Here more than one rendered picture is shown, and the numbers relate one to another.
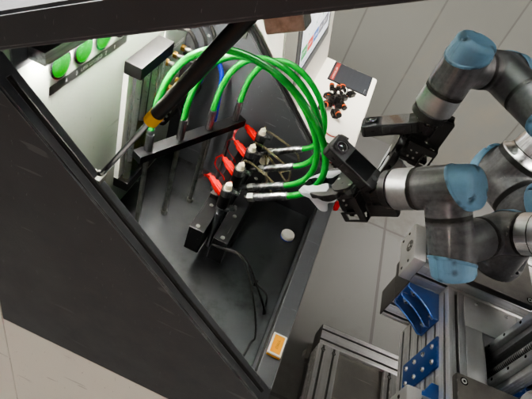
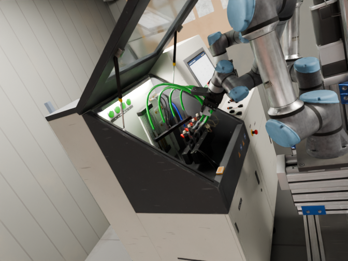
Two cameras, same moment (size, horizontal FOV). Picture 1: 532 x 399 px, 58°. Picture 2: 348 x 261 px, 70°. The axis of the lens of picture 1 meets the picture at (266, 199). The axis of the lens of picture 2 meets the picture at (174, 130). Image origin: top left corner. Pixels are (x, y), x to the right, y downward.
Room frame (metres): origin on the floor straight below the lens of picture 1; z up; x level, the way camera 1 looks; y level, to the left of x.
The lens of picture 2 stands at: (-0.47, -0.57, 1.63)
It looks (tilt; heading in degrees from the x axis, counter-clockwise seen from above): 20 degrees down; 30
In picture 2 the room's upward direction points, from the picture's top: 23 degrees counter-clockwise
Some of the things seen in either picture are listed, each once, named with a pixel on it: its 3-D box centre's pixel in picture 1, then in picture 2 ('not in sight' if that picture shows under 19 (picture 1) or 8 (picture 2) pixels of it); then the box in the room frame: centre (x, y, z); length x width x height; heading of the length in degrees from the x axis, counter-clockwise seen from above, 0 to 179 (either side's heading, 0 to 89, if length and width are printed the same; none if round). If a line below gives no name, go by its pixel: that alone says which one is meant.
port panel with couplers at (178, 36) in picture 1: (178, 55); (159, 109); (1.02, 0.34, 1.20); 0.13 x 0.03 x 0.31; 177
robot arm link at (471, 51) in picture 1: (461, 66); (217, 43); (0.87, -0.23, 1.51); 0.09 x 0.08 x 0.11; 126
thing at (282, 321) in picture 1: (291, 288); (233, 159); (0.76, -0.15, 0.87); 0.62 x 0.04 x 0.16; 177
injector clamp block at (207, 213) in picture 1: (228, 210); (201, 148); (0.89, 0.08, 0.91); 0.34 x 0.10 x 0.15; 177
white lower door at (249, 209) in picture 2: not in sight; (255, 215); (0.75, -0.17, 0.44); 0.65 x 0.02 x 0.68; 177
